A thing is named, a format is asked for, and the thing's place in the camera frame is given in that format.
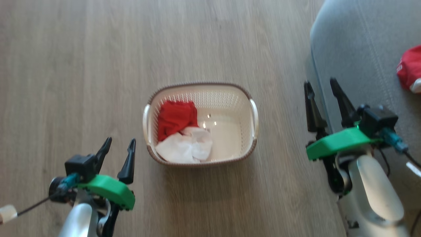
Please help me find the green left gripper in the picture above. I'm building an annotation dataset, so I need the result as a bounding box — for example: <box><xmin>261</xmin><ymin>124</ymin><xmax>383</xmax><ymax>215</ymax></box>
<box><xmin>77</xmin><ymin>137</ymin><xmax>136</xmax><ymax>237</ymax></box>

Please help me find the camera cable teal plug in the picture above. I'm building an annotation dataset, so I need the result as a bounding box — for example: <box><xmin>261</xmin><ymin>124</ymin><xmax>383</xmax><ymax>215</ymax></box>
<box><xmin>16</xmin><ymin>173</ymin><xmax>81</xmax><ymax>217</ymax></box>
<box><xmin>375</xmin><ymin>127</ymin><xmax>421</xmax><ymax>178</ymax></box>

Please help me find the plain red garment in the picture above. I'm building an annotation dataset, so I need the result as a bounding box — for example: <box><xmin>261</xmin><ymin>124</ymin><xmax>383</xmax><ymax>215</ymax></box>
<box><xmin>157</xmin><ymin>100</ymin><xmax>200</xmax><ymax>142</ymax></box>

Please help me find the cream plastic laundry basket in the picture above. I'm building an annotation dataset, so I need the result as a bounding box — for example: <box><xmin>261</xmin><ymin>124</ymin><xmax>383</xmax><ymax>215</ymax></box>
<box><xmin>142</xmin><ymin>82</ymin><xmax>259</xmax><ymax>166</ymax></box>

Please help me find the left camera cable teal plug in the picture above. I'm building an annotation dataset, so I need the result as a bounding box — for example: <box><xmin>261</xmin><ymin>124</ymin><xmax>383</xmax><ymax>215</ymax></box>
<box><xmin>16</xmin><ymin>173</ymin><xmax>81</xmax><ymax>217</ymax></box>

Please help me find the white cable tag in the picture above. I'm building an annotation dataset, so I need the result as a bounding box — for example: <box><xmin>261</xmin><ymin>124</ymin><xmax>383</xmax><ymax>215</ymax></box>
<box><xmin>0</xmin><ymin>204</ymin><xmax>18</xmax><ymax>224</ymax></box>

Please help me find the grey and yellow sofa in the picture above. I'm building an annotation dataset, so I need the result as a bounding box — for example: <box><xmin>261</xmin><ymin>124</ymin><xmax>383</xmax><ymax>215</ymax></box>
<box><xmin>310</xmin><ymin>0</ymin><xmax>421</xmax><ymax>218</ymax></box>

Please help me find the right camera cable teal plug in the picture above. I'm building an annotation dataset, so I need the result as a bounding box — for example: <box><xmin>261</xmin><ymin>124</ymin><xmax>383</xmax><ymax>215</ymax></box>
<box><xmin>375</xmin><ymin>127</ymin><xmax>421</xmax><ymax>178</ymax></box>

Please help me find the white garment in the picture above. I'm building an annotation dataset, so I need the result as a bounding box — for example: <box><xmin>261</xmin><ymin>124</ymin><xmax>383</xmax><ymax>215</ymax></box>
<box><xmin>155</xmin><ymin>126</ymin><xmax>214</xmax><ymax>164</ymax></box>

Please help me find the red shirt with white stripe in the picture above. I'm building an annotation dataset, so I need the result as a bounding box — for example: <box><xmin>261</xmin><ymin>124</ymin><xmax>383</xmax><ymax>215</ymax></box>
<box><xmin>396</xmin><ymin>45</ymin><xmax>421</xmax><ymax>94</ymax></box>

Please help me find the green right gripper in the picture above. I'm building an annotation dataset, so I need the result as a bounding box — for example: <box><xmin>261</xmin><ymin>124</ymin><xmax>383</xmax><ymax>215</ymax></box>
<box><xmin>304</xmin><ymin>78</ymin><xmax>384</xmax><ymax>195</ymax></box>

